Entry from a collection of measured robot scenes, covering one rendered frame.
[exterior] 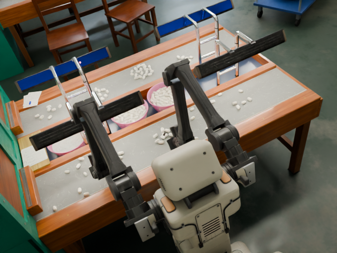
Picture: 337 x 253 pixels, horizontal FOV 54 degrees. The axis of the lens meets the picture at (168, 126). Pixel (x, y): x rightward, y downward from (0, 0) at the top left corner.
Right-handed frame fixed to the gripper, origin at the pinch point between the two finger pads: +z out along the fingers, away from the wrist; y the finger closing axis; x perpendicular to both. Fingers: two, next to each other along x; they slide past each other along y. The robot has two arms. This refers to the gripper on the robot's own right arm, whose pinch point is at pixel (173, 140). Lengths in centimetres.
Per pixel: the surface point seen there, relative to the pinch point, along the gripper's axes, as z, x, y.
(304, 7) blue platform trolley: 157, -52, -240
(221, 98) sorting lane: 22, -9, -47
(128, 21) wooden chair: 190, -116, -48
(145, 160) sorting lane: 6.5, 4.2, 18.8
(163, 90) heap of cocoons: 45, -29, -18
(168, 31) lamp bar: 37, -64, -36
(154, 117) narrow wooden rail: 25.5, -15.2, 0.1
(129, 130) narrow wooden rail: 24.1, -14.3, 18.2
